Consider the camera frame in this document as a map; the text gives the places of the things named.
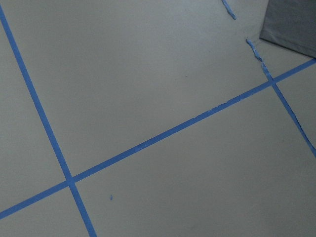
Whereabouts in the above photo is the dark brown t-shirt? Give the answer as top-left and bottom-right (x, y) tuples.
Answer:
(260, 0), (316, 58)

